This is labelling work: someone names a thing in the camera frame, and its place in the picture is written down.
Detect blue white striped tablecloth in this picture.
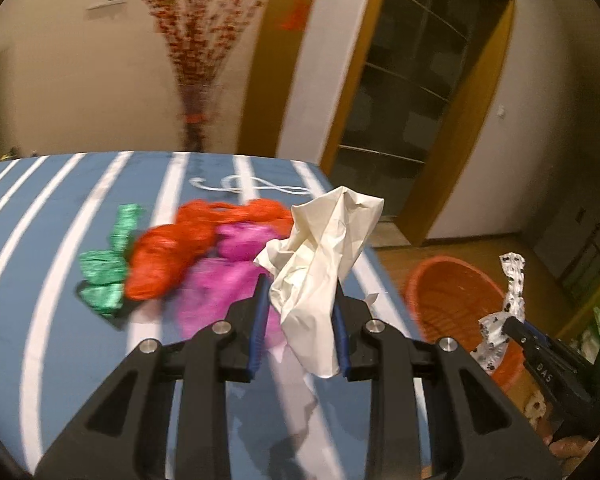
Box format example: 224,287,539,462
0,150,431,480

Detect green crumpled cloth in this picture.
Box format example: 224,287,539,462
76,204,146,319

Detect orange plastic trash basket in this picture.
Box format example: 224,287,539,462
404,256,526,391

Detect wooden wall trim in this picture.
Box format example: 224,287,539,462
250,0,331,159

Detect white cloth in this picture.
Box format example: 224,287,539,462
254,186,385,380

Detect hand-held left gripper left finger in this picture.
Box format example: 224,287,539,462
34,272,273,480

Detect magenta crumpled cloth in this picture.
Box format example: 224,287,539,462
175,222,287,352

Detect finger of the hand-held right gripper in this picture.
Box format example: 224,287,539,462
502,317,552,362

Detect person's right hand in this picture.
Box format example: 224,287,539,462
547,435,600,462

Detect white scalloped paper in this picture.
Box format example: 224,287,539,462
525,394,549,422

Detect red berry branches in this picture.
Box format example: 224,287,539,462
115,0,301,92

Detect glass panel wooden door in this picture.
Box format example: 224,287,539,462
320,0,516,249

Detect white black spotted bag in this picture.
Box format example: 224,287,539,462
470,252,527,374

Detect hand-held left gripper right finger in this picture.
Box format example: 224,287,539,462
330,280,563,480

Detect glass vase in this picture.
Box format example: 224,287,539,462
177,85,219,154

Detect large red plastic bag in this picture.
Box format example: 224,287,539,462
125,200,222,302

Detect wooden shelf unit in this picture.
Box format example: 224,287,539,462
555,260,600,341

